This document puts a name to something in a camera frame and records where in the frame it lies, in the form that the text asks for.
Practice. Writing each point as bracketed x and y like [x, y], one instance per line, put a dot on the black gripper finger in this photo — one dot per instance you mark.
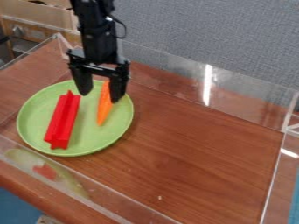
[83, 79]
[118, 86]

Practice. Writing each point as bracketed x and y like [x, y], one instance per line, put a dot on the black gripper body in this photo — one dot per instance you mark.
[115, 65]

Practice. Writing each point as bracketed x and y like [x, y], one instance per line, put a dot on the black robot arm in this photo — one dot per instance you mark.
[98, 58]

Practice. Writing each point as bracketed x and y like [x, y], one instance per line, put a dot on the orange toy carrot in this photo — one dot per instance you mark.
[104, 103]

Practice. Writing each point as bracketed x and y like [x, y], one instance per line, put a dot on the green round plate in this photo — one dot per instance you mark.
[88, 137]

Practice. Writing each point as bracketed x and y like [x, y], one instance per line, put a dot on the red star-shaped block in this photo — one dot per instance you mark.
[58, 134]

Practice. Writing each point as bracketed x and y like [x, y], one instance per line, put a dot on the wooden shelf unit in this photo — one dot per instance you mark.
[27, 33]

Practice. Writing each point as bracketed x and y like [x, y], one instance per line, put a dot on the cardboard box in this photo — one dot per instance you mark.
[50, 12]

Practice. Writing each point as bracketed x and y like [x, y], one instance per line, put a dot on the clear acrylic enclosure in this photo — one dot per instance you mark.
[208, 156]

